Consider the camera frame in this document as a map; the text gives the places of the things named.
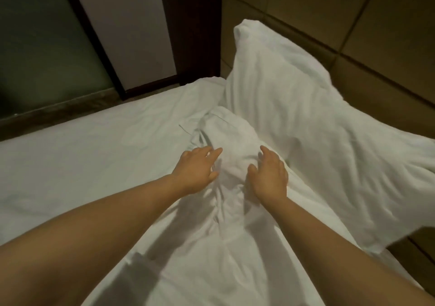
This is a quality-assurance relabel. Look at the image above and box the person's left forearm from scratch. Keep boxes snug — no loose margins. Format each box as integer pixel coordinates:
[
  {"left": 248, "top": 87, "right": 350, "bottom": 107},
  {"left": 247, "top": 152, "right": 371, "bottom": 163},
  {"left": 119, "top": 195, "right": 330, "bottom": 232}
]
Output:
[{"left": 0, "top": 175, "right": 191, "bottom": 306}]

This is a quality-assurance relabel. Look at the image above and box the person's left hand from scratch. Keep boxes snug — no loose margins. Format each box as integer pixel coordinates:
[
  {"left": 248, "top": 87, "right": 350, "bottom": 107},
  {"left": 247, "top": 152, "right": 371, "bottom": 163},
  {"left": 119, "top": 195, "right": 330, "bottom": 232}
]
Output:
[{"left": 171, "top": 146, "right": 224, "bottom": 196}]

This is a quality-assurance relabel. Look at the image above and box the person's right forearm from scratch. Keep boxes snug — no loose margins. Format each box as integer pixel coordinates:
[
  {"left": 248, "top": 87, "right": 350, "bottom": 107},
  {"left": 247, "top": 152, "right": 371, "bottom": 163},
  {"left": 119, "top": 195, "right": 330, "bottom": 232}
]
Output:
[{"left": 261, "top": 194, "right": 435, "bottom": 306}]

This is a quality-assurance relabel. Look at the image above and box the white duvet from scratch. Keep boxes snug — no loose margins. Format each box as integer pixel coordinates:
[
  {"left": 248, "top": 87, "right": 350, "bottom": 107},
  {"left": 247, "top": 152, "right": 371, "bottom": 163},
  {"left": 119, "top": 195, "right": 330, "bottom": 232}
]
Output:
[{"left": 0, "top": 77, "right": 422, "bottom": 306}]

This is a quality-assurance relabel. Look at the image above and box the frosted glass partition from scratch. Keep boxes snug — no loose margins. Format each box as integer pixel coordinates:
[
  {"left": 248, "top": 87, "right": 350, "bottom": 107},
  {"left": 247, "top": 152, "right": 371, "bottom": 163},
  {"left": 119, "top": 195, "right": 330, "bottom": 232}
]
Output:
[{"left": 0, "top": 0, "right": 118, "bottom": 121}]

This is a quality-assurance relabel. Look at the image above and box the beige padded headboard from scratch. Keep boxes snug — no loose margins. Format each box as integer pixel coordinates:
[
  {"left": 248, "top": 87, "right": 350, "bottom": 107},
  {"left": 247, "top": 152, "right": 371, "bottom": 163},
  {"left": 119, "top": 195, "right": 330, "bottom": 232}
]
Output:
[{"left": 219, "top": 0, "right": 435, "bottom": 296}]

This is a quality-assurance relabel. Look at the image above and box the person's right hand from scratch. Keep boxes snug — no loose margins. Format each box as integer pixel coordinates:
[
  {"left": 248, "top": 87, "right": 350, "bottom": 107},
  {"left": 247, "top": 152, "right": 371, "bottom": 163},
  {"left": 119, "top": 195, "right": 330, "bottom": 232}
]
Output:
[{"left": 246, "top": 145, "right": 289, "bottom": 208}]

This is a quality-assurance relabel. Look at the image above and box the white pillow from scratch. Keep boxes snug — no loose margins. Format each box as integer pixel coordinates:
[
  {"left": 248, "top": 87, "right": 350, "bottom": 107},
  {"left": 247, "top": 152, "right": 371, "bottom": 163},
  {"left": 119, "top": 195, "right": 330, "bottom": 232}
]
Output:
[{"left": 223, "top": 19, "right": 435, "bottom": 252}]

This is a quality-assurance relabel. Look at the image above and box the dark wooden column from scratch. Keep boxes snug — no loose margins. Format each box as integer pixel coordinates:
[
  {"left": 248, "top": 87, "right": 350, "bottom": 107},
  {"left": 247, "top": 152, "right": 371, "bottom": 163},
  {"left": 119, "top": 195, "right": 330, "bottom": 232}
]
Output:
[{"left": 158, "top": 0, "right": 224, "bottom": 87}]

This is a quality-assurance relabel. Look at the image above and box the white bed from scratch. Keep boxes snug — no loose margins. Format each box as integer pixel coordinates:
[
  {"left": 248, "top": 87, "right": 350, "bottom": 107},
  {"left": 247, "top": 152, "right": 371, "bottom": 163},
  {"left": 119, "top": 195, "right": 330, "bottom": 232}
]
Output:
[{"left": 0, "top": 19, "right": 435, "bottom": 306}]

